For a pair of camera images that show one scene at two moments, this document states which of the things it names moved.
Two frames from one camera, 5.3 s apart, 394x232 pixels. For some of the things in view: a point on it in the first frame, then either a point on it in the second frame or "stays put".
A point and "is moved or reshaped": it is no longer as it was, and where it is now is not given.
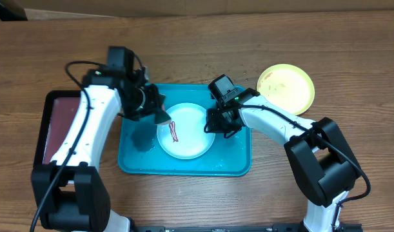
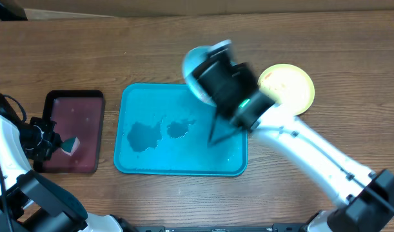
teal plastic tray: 140,153 stays put
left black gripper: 153,104 to 45,152
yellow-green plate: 288,86 stays put
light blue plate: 184,137 to 191,58
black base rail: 276,227 stays put
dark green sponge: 162,117 is moved or reshaped
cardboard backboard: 58,9 stays put
